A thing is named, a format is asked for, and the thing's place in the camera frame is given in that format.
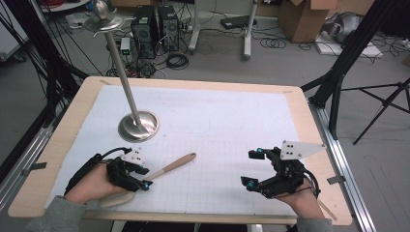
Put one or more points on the grey bag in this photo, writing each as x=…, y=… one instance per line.
x=345, y=25

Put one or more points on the aluminium frame rail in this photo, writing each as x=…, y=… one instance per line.
x=19, y=164
x=354, y=193

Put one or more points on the beige slotted spatula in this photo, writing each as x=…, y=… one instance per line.
x=174, y=165

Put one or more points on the black flat device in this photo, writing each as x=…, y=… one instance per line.
x=237, y=22

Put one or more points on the black computer tower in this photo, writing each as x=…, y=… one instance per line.
x=144, y=32
x=168, y=27

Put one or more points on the grey metal bracket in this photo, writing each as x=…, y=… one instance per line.
x=336, y=179
x=34, y=168

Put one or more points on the small white electronic box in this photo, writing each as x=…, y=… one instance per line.
x=125, y=45

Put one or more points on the white floor board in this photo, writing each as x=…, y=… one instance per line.
x=364, y=50

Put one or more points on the person's right hand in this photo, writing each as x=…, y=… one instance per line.
x=304, y=204

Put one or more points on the black frame strut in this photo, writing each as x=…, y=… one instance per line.
x=35, y=48
x=351, y=48

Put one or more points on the person's left hand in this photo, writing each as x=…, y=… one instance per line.
x=93, y=187

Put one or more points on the white grid mat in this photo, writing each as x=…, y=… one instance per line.
x=209, y=129

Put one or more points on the black tripod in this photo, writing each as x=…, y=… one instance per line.
x=383, y=103

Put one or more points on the white stand leg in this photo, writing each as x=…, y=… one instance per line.
x=194, y=32
x=248, y=35

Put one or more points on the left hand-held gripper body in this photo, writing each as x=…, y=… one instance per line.
x=124, y=175

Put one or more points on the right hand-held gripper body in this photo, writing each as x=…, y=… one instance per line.
x=288, y=177

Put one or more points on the cardboard box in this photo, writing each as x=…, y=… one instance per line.
x=303, y=19

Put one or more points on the steel utensil stand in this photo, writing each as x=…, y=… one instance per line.
x=138, y=127

